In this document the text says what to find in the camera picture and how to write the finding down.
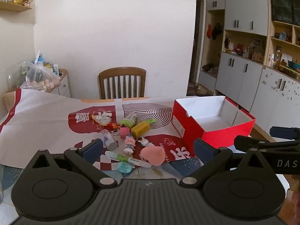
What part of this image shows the pink shell-shaped case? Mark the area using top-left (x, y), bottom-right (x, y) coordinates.
top-left (139, 145), bottom-right (166, 167)

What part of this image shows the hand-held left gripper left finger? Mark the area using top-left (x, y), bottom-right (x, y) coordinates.
top-left (30, 139), bottom-right (118, 189)

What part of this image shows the person's right hand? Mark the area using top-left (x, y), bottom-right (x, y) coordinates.
top-left (287, 181), bottom-right (300, 216)

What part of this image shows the dark wooden door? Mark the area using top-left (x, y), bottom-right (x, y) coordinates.
top-left (191, 0), bottom-right (205, 85)

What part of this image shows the white wooden wall cabinet unit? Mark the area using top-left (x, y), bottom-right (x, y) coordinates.
top-left (198, 0), bottom-right (300, 132)

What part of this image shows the floor mat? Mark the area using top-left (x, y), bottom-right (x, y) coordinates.
top-left (187, 82), bottom-right (211, 96)

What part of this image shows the small doll figure keychain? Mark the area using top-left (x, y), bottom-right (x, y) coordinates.
top-left (124, 135), bottom-right (137, 155)

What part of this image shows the red white printed table cover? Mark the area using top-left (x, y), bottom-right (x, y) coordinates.
top-left (0, 88), bottom-right (237, 176)

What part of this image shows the brown wooden chair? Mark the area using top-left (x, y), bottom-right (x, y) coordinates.
top-left (98, 67), bottom-right (147, 99)

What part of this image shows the wooden wall shelf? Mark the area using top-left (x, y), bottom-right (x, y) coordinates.
top-left (0, 1), bottom-right (32, 13)

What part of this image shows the dark bag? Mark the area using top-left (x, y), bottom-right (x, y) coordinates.
top-left (202, 63), bottom-right (218, 72)

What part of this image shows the clear jar with grey lid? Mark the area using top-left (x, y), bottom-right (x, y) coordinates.
top-left (100, 129), bottom-right (118, 150)

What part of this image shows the white drawer cabinet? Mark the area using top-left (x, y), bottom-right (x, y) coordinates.
top-left (46, 69), bottom-right (71, 98)

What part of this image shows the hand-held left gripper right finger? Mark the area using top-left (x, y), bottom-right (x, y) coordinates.
top-left (179, 138), bottom-right (270, 189)

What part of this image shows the contact lens case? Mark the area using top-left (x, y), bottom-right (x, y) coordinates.
top-left (92, 114), bottom-right (113, 125)

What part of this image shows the orange charm key ring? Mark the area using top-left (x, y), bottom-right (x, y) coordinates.
top-left (109, 122), bottom-right (121, 136)

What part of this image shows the clear plastic bag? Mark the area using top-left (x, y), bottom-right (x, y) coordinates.
top-left (20, 61), bottom-right (61, 91)

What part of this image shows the red shoe box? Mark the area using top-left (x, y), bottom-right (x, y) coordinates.
top-left (172, 96), bottom-right (256, 156)

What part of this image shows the white rabbit keychain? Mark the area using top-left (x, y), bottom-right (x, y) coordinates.
top-left (137, 137), bottom-right (154, 147)

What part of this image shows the small yellow box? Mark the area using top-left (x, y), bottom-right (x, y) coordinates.
top-left (130, 121), bottom-right (150, 136)

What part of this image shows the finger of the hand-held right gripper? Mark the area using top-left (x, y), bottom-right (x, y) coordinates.
top-left (234, 135), bottom-right (300, 155)
top-left (269, 126), bottom-right (300, 139)

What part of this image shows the clear bottle with green cap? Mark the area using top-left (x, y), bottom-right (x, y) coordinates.
top-left (120, 112), bottom-right (139, 127)

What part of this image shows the group of shelf ornaments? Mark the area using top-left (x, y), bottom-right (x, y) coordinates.
top-left (224, 34), bottom-right (268, 64)

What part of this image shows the white pen with green band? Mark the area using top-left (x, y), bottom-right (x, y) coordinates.
top-left (105, 150), bottom-right (152, 168)

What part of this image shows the cyan round case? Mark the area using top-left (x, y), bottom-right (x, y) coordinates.
top-left (117, 162), bottom-right (132, 174)

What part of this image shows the blue yellow toy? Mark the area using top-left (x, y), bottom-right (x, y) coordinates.
top-left (35, 51), bottom-right (52, 69)

